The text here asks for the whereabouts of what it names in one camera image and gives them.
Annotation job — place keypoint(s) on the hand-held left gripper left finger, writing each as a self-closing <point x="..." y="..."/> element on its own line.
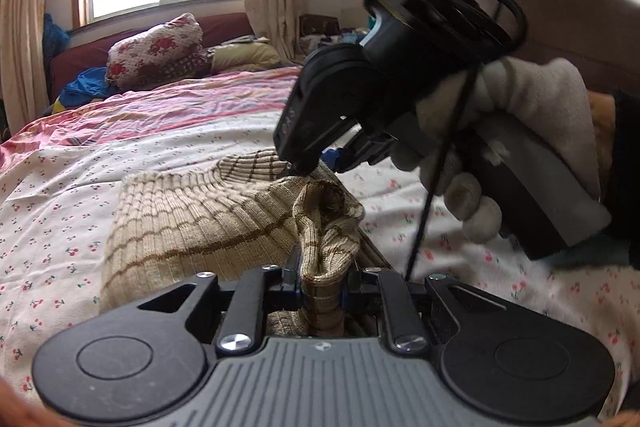
<point x="289" y="279"/>

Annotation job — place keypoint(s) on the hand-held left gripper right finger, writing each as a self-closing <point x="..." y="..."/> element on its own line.
<point x="356" y="288"/>

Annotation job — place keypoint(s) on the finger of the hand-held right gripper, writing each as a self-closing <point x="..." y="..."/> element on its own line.
<point x="346" y="159"/>
<point x="295" y="132"/>

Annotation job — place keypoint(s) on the beige striped knit sweater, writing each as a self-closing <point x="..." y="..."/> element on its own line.
<point x="200" y="227"/>

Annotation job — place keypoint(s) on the person's right hand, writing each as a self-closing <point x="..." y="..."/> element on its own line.
<point x="545" y="97"/>

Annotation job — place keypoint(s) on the cluttered bedside table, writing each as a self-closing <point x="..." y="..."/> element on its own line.
<point x="325" y="42"/>

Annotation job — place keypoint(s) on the dark brown box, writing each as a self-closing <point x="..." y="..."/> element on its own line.
<point x="320" y="24"/>

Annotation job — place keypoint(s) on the olive yellow pillow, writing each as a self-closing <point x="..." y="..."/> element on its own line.
<point x="245" y="57"/>

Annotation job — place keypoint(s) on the dark plaid pillow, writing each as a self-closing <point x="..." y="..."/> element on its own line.
<point x="190" y="64"/>

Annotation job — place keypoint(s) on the red floral pillow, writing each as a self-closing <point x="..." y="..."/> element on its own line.
<point x="155" y="47"/>

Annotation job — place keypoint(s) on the dark brown headboard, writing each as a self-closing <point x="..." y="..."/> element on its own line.
<point x="565" y="2"/>

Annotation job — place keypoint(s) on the blue and yellow garment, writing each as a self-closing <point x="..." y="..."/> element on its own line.
<point x="85" y="89"/>

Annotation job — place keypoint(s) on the floral pink bedsheet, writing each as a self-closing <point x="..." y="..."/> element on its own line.
<point x="75" y="187"/>

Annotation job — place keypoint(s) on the dark red daybed backrest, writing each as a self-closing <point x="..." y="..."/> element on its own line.
<point x="75" y="57"/>

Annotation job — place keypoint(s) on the blue bag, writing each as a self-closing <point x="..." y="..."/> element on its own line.
<point x="54" y="39"/>

